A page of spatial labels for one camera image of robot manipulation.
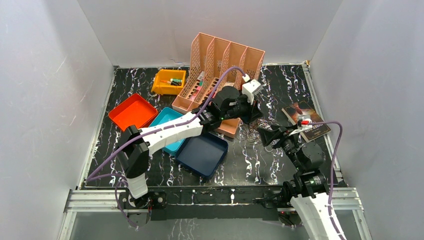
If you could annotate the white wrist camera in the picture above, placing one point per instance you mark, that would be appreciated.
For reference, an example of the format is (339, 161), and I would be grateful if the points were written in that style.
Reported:
(250, 88)
(303, 124)

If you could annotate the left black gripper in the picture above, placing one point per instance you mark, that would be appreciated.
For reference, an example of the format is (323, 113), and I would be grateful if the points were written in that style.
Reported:
(249, 110)

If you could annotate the dark blue plastic tray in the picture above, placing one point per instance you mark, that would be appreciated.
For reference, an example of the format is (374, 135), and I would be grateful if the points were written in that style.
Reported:
(202, 154)

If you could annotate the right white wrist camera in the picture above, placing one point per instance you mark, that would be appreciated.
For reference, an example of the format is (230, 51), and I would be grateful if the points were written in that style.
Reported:
(303, 124)

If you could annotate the brown book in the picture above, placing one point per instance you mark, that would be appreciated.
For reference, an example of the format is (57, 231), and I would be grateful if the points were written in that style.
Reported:
(302, 111)

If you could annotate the markers in yellow bin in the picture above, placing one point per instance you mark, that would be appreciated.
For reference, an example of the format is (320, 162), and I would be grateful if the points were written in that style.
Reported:
(172, 81)

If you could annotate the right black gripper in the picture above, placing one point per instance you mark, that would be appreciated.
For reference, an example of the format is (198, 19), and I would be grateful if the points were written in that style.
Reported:
(267, 135)

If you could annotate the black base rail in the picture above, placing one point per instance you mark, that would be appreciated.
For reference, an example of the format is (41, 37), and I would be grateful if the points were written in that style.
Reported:
(206, 203)

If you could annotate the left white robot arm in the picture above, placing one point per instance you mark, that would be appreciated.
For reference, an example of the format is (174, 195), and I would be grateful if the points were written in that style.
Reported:
(140, 144)

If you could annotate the teal plastic tray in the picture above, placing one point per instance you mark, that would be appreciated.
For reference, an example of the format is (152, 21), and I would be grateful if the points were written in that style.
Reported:
(165, 115)

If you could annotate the peach file organizer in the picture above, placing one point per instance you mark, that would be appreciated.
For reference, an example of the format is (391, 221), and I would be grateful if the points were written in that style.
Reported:
(216, 63)

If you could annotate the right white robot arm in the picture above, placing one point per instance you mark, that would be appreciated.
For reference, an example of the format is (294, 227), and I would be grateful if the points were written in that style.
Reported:
(309, 192)

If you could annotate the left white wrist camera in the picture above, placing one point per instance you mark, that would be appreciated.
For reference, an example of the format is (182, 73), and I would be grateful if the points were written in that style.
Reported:
(250, 88)

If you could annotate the yellow plastic bin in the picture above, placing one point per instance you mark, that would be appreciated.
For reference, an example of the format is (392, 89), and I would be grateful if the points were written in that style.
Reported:
(165, 89)

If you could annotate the orange plastic tray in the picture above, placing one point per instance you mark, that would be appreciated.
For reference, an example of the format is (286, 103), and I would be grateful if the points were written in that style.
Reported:
(135, 110)

